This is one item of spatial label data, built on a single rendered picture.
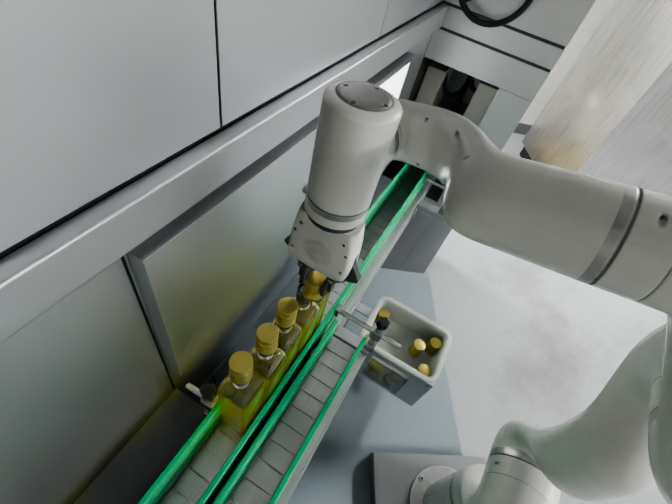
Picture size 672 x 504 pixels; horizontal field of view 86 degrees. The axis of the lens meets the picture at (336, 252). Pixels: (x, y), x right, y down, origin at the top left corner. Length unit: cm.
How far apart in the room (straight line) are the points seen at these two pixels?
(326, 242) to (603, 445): 42
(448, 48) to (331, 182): 101
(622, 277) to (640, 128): 326
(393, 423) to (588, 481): 67
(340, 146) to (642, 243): 26
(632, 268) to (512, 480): 49
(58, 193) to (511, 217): 39
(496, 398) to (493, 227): 202
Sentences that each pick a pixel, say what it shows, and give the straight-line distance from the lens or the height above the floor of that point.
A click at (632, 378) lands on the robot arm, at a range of 58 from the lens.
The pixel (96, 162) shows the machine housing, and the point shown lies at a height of 161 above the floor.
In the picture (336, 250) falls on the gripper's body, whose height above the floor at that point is 147.
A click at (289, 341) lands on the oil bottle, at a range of 66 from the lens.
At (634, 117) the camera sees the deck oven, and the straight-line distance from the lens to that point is 351.
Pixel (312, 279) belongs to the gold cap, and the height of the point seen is 136.
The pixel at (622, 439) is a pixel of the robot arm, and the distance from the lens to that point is 59.
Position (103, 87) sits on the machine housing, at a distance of 38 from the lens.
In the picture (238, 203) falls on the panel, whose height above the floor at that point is 146.
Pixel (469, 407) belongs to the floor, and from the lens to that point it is 223.
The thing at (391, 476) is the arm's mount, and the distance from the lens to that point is 112.
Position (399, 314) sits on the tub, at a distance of 108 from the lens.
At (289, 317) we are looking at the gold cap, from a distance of 60.
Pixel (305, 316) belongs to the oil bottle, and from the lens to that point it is 68.
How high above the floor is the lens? 184
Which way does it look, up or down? 48 degrees down
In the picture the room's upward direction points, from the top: 17 degrees clockwise
